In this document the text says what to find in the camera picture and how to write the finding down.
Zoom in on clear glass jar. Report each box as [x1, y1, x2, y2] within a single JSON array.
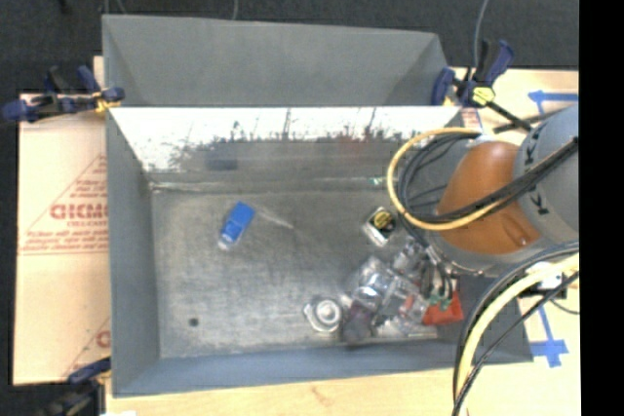
[[302, 296, 343, 334]]

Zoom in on brown cardboard board red print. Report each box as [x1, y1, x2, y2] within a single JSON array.
[[11, 92, 113, 387]]

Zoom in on blue and clear spray bottle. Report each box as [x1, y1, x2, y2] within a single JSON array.
[[216, 201, 257, 252]]

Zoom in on clear plastic bottle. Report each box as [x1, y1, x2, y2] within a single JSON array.
[[377, 287, 427, 337]]

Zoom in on grey metal bin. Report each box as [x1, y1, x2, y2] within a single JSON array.
[[100, 13, 533, 398]]

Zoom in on red flat block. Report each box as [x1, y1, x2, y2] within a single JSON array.
[[420, 292, 465, 327]]

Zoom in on dark purple bottle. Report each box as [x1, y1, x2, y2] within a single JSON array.
[[339, 297, 382, 343]]

